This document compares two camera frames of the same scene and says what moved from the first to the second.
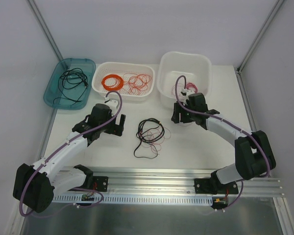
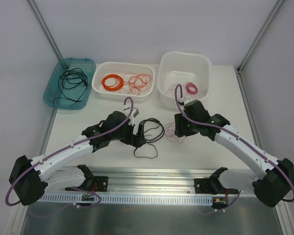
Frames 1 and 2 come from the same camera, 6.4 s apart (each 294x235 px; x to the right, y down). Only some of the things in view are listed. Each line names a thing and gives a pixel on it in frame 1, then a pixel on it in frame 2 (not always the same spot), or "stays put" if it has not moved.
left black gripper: (116, 127) → (133, 137)
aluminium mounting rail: (108, 180) stays put
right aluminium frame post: (238, 69) stays put
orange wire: (135, 83) stays put
